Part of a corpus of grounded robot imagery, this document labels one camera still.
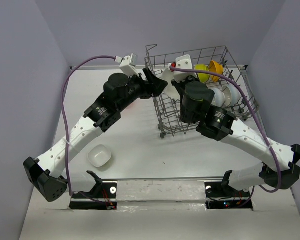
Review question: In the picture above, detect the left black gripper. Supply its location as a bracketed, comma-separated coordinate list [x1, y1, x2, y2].
[117, 68, 168, 112]

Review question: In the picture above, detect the white round bowl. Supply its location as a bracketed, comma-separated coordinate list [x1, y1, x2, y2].
[222, 84, 241, 107]
[210, 87, 226, 107]

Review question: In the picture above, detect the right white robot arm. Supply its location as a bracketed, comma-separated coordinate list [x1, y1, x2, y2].
[171, 76, 300, 196]

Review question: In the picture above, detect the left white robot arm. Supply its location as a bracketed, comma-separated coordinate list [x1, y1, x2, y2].
[23, 68, 168, 203]

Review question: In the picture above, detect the green round bowl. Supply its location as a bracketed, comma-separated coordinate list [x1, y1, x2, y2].
[193, 63, 212, 82]

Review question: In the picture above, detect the yellow round bowl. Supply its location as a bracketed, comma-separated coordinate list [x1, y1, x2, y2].
[208, 60, 223, 82]

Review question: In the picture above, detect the white square bowl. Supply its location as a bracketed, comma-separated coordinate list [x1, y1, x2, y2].
[87, 144, 112, 168]

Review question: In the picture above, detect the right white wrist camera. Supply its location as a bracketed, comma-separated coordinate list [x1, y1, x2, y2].
[169, 54, 194, 83]

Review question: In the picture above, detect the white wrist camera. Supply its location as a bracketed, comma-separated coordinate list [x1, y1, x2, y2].
[119, 53, 139, 77]
[169, 54, 194, 83]

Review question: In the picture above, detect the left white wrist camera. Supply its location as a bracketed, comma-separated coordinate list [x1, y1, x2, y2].
[119, 53, 139, 77]

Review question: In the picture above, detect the grey wire dish rack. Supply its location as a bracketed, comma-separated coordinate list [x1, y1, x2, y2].
[144, 44, 259, 139]

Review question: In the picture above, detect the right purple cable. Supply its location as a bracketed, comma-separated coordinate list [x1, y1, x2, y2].
[169, 64, 283, 208]

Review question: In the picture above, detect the purple cable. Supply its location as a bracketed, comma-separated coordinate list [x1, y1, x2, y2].
[169, 64, 283, 208]
[61, 54, 123, 198]

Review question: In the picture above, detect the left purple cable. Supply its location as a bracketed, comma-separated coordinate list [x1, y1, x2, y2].
[61, 54, 123, 198]

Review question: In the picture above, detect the metal front rail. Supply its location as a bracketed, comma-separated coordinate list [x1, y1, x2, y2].
[102, 176, 223, 182]

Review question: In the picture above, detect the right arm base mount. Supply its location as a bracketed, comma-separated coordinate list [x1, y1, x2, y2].
[204, 181, 253, 210]

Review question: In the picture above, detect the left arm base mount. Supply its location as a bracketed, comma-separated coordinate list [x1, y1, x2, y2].
[69, 170, 118, 211]

